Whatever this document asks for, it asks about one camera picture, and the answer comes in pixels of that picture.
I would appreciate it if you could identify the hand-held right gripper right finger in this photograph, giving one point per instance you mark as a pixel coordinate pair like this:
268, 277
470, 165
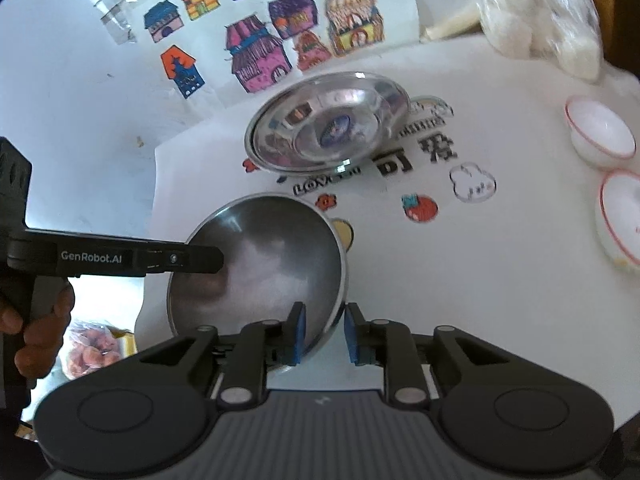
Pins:
356, 332

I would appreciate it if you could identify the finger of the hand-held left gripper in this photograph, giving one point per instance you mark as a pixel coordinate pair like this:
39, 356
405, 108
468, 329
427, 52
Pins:
190, 259

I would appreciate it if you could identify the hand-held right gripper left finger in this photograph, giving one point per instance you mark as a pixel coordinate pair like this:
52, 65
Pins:
292, 332

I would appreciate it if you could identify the stainless steel bowl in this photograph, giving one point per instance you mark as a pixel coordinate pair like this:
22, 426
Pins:
270, 260

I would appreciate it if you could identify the white ceramic bowl red rim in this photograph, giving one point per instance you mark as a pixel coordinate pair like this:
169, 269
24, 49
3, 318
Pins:
600, 130
622, 220

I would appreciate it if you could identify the person's left hand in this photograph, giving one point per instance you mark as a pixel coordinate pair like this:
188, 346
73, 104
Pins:
47, 340

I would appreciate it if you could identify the plastic bag of red fruit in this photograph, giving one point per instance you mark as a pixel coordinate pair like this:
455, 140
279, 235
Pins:
95, 350

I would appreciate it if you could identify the white printed tablecloth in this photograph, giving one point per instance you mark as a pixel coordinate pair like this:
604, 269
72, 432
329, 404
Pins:
475, 285

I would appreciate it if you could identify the colourful houses drawing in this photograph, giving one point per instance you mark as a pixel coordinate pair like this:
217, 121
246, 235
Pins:
260, 25

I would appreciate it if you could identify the cream rolled cloth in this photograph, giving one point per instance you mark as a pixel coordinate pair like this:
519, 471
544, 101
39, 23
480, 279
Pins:
450, 22

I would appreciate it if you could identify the plastic bag of white buns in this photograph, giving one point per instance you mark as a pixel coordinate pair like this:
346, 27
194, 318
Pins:
540, 15

